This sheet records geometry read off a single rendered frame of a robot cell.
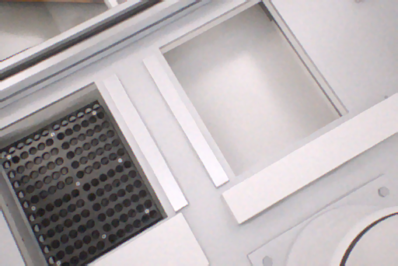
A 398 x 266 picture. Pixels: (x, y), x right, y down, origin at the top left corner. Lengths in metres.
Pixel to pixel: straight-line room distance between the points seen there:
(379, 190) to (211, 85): 0.34
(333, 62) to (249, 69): 0.17
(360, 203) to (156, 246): 0.29
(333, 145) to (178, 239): 0.26
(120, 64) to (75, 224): 0.26
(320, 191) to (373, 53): 0.24
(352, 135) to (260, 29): 0.31
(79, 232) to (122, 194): 0.09
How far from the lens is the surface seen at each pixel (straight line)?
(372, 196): 0.66
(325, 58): 0.71
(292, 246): 0.61
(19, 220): 0.77
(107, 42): 0.67
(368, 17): 0.76
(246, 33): 0.84
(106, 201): 0.72
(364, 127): 0.65
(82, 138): 0.75
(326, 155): 0.62
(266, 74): 0.81
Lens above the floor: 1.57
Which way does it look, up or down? 75 degrees down
